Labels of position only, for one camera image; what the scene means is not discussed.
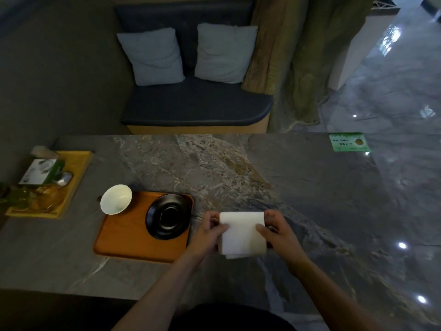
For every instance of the person's left hand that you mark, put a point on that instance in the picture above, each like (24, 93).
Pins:
(202, 239)

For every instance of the person's right hand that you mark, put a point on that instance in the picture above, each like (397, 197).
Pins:
(280, 237)

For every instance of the person's left thumb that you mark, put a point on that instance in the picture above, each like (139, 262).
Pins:
(222, 228)

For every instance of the person's right thumb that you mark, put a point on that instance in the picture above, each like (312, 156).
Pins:
(262, 229)

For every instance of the white napkin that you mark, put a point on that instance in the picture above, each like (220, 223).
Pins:
(242, 234)

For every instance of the person's right forearm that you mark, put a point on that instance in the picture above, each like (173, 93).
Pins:
(336, 299)

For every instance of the person's left forearm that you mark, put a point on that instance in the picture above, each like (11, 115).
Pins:
(162, 293)

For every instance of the black round plate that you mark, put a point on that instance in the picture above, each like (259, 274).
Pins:
(168, 217)

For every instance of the orange wooden tray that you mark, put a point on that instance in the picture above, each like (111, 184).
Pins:
(132, 230)

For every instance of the person's dark clothing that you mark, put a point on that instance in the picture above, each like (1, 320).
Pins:
(227, 318)

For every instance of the white ceramic bowl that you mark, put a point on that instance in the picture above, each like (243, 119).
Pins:
(115, 199)

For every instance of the green table card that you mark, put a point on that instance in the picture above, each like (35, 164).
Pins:
(348, 142)

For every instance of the dark blue bench sofa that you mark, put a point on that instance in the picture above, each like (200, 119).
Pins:
(196, 93)

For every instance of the small metal container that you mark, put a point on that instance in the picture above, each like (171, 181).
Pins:
(64, 178)

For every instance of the yellow wooden tray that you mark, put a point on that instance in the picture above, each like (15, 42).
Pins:
(55, 186)

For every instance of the light grey cushion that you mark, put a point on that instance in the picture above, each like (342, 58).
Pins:
(224, 53)
(152, 55)

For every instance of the clear glass jar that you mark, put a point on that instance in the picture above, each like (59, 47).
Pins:
(48, 196)

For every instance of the brown green curtain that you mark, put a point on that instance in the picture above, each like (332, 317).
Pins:
(303, 48)

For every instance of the white and green box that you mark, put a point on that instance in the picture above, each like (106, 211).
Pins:
(40, 171)

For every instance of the beige tissue box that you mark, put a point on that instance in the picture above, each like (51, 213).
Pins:
(43, 152)

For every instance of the white partition panel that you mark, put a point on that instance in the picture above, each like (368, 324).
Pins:
(355, 51)

